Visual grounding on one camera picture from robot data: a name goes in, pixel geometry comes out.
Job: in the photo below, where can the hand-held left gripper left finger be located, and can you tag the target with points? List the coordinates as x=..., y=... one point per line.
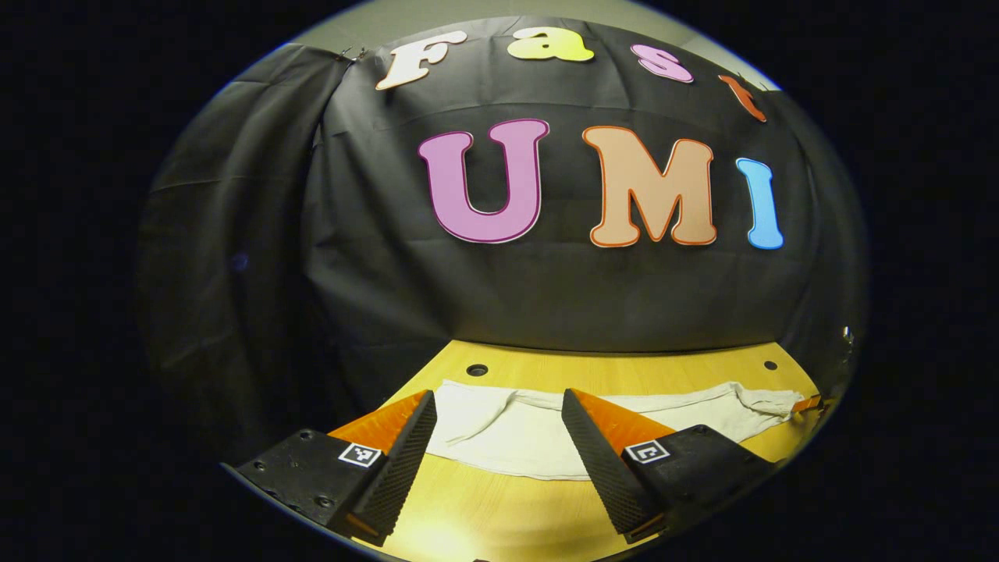
x=406, y=460

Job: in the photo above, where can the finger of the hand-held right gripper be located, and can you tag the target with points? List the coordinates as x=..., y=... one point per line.
x=808, y=404

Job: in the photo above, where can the black backdrop cloth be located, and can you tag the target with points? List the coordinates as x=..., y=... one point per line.
x=375, y=234

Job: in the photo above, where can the white jeans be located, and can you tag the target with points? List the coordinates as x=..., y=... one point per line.
x=515, y=437

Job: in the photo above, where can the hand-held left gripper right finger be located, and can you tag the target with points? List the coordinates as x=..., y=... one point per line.
x=597, y=468

